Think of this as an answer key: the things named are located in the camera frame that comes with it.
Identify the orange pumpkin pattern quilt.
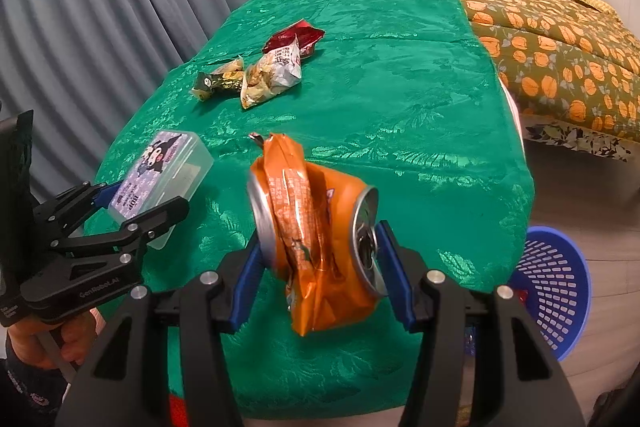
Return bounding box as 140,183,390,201
460,0,639,142

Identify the person's left hand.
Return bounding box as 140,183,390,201
6,308,108,371

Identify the green yellow snack wrapper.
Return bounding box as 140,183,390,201
191,57,244,102

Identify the red snack wrapper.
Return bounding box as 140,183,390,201
262,20,326,58

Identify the floral bed skirt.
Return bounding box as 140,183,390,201
520,114,639,162

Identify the grey curtain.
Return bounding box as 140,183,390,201
1,0,246,199

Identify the cream snack bag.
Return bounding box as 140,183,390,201
240,41,302,109

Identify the clear plastic cartoon box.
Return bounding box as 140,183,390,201
106,130,214,225

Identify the crushed orange soda can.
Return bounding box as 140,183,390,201
247,132,386,336

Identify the green satin cloth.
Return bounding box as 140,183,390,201
96,0,535,419

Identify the blue plastic trash basket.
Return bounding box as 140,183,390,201
509,227,592,361

